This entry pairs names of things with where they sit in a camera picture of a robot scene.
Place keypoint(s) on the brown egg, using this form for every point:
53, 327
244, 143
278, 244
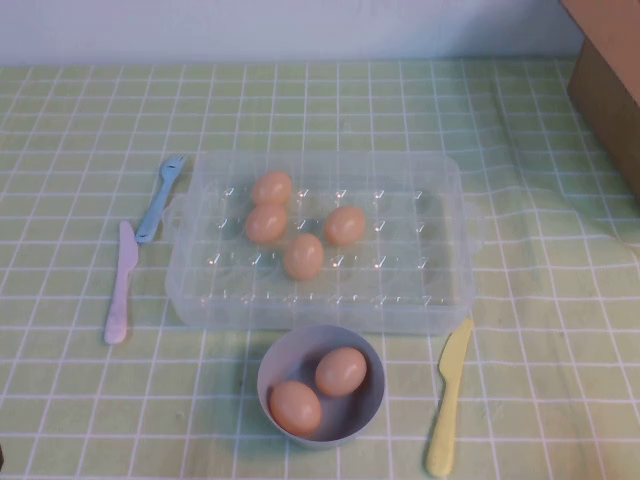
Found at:
303, 256
266, 223
341, 372
295, 407
345, 225
271, 187

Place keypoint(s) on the clear plastic egg box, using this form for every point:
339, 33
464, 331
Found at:
425, 280

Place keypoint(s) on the brown cardboard box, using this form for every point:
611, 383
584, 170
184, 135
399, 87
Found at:
610, 100

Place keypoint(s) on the grey round bowl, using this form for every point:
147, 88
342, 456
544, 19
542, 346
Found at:
290, 355

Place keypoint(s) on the blue plastic fork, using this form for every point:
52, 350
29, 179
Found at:
155, 205

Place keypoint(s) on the pink plastic knife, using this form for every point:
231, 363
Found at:
122, 285

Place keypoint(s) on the yellow plastic knife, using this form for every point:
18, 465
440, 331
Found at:
447, 400

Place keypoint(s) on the green checked tablecloth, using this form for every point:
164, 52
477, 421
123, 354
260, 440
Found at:
525, 150

